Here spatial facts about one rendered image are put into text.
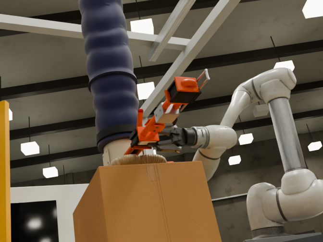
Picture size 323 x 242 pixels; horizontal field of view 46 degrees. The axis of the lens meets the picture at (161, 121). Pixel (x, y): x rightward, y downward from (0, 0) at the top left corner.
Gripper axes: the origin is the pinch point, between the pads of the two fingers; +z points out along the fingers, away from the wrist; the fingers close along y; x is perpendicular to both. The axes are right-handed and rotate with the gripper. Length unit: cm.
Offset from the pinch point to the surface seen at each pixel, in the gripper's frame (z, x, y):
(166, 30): -116, 149, -192
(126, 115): 0.2, 15.1, -17.3
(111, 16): 0, 15, -73
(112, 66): 3.1, 15.8, -43.6
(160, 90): -158, 263, -191
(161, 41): -116, 164, -189
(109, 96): 5.8, 17.3, -28.0
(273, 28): -658, 472, -546
